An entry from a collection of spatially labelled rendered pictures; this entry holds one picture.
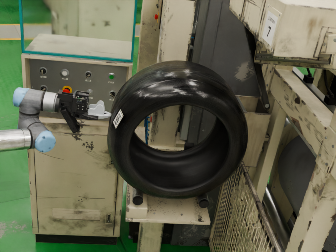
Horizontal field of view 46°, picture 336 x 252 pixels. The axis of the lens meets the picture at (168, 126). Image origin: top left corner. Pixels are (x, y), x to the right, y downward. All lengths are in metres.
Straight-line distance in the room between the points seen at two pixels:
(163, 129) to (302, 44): 0.93
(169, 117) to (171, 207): 0.42
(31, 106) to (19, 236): 1.44
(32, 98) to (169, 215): 0.76
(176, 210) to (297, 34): 0.97
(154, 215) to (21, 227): 1.35
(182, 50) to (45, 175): 1.13
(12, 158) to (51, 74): 1.57
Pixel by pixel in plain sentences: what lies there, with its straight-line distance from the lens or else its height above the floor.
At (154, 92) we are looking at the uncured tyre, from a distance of 1.40.
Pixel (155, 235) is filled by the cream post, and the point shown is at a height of 0.36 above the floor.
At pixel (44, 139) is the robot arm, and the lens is 1.45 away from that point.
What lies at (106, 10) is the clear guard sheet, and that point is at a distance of 1.98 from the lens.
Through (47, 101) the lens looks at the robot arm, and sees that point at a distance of 1.52.
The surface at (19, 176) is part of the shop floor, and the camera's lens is 3.35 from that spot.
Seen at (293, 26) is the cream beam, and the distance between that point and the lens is 1.14.
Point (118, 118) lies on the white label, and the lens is 1.44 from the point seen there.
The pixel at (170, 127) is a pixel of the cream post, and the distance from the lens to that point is 1.88.
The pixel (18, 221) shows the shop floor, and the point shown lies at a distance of 2.94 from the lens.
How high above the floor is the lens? 1.95
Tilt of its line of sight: 28 degrees down
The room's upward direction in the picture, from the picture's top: 7 degrees clockwise
